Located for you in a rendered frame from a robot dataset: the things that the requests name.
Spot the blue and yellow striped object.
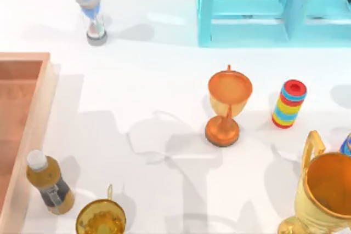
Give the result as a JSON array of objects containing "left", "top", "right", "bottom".
[{"left": 339, "top": 132, "right": 351, "bottom": 156}]

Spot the orange bronze trophy cup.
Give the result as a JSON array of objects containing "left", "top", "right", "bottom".
[{"left": 205, "top": 65, "right": 253, "bottom": 148}]

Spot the small gold trophy cup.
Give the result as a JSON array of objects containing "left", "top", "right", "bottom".
[{"left": 75, "top": 184, "right": 127, "bottom": 234}]

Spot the large gold trophy with handles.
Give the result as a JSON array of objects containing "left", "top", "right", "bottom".
[{"left": 277, "top": 130, "right": 351, "bottom": 234}]

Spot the blue sand hourglass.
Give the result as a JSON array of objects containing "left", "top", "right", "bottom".
[{"left": 75, "top": 0, "right": 109, "bottom": 47}]

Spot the striped stack of coloured rings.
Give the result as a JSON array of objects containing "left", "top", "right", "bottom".
[{"left": 271, "top": 79, "right": 307, "bottom": 129}]

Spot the light blue rack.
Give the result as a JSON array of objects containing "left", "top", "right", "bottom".
[{"left": 196, "top": 0, "right": 351, "bottom": 48}]

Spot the amber bottle with white cap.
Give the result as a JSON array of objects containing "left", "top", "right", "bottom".
[{"left": 26, "top": 149, "right": 75, "bottom": 215}]

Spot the salmon shallow box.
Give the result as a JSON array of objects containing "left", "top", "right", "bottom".
[{"left": 0, "top": 52, "right": 52, "bottom": 234}]

